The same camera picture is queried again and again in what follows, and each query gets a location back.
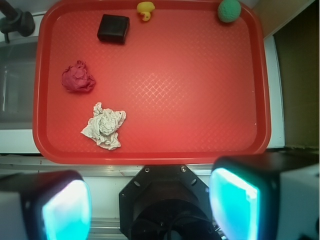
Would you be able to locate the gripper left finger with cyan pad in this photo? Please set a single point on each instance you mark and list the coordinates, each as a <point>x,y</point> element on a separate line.
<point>45,206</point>

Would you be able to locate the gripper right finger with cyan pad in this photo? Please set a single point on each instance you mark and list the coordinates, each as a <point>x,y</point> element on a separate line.
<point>268,196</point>

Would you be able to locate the crumpled white paper ball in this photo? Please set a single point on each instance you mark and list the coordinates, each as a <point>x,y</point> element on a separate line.
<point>103,126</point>

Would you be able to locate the crumpled red paper ball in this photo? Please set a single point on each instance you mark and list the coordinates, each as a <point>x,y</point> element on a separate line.
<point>77,79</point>

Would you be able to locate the red plastic tray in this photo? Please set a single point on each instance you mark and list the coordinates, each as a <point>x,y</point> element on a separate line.
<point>193,88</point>

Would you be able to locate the grey metal sink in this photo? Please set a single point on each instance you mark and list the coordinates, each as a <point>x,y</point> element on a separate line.
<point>17,77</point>

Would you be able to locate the black rectangular box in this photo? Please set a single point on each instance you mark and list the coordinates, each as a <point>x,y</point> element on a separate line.
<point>113,28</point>

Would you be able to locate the green textured ball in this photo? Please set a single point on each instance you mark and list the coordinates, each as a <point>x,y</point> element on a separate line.
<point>229,10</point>

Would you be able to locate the yellow rubber duck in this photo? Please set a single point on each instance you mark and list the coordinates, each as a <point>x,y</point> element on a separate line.
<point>145,9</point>

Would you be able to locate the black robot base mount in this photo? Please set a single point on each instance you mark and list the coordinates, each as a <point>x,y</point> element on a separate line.
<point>166,202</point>

